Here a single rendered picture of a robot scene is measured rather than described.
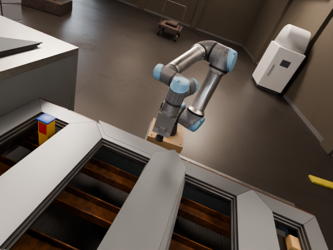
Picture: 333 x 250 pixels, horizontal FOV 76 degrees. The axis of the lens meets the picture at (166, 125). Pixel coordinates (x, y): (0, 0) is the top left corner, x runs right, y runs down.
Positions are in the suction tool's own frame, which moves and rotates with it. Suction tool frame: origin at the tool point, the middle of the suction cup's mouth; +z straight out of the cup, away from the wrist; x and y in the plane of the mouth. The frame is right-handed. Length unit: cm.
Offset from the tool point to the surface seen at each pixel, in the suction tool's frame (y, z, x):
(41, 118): -53, 7, -12
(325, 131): 272, 60, 324
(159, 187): 9.0, 9.8, -19.0
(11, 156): -62, 29, -20
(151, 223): 10.6, 10.5, -35.7
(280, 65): 188, 2, 500
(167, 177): 10.9, 9.5, -11.8
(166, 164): 8.1, 9.2, -4.1
